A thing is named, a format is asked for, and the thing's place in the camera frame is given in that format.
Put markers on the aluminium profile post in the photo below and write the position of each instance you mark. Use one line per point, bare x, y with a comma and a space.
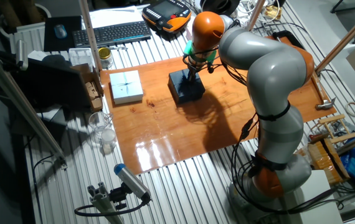
102, 202

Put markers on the orange black teach pendant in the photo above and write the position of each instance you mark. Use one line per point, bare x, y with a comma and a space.
166, 14

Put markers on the small wooden frame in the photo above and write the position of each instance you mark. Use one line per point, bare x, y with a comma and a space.
333, 119

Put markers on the glass jar yellow lid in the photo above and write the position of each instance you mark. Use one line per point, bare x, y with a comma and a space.
105, 57

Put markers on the grey metal tool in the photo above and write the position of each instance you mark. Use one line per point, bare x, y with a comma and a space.
348, 127

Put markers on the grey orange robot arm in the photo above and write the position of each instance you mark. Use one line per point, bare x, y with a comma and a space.
274, 71

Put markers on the black filament spool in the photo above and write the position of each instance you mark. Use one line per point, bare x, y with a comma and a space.
219, 5

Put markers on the white tape roll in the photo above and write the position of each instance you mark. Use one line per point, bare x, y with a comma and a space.
348, 107

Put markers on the black monitor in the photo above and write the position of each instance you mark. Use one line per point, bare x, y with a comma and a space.
50, 84

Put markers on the light blue gift box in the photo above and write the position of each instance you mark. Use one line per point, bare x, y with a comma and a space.
126, 87

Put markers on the dark blue ribboned box lid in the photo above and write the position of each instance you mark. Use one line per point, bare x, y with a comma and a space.
185, 85

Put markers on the clear plastic container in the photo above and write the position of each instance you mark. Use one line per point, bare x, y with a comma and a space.
81, 57

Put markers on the grey computer mouse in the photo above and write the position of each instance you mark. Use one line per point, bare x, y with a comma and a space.
60, 31

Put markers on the small clear plastic cup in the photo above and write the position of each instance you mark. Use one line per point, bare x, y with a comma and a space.
108, 140

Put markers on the silver camera blue cap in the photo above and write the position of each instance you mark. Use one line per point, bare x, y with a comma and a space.
130, 180

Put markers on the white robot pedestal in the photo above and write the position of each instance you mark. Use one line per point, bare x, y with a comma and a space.
317, 202

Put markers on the brown cardboard box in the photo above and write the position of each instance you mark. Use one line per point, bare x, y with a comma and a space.
95, 93

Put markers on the black mouse pad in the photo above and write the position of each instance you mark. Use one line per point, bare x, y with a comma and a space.
71, 37

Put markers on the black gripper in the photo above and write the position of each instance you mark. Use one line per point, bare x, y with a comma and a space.
195, 67

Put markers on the clear plastic cups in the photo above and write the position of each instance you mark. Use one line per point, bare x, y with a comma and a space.
98, 123

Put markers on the white paper sheets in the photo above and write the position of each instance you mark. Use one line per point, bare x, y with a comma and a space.
112, 17

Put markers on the brass metal object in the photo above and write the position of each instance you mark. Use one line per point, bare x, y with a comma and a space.
273, 12

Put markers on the black keyboard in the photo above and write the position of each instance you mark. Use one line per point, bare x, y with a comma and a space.
112, 33

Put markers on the glossy wooden board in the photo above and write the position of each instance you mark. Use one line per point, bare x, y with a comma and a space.
171, 130

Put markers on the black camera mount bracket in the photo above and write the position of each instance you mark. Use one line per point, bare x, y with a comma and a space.
118, 196

